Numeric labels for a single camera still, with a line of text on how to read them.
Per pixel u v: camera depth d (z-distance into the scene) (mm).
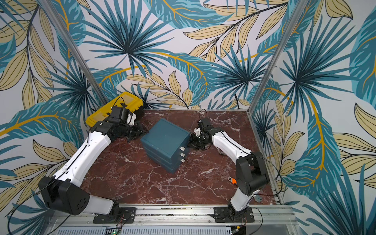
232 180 858
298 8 689
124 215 719
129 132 654
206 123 718
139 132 684
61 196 392
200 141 747
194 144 766
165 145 743
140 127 686
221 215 732
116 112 604
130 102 1014
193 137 779
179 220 738
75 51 835
